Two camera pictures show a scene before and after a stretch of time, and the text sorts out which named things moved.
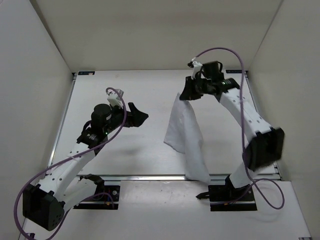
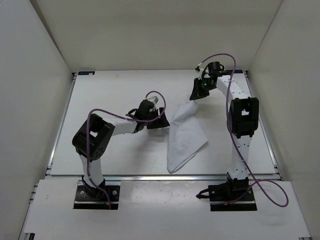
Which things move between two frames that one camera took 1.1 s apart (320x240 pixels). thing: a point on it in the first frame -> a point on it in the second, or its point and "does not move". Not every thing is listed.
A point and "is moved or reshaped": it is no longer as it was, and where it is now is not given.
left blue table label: x=86 y=73 does not move
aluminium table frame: x=172 y=168 does not move
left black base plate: x=101 y=201 does not move
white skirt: x=184 y=134 is moved or reshaped
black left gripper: x=136 y=116 -> x=160 y=122
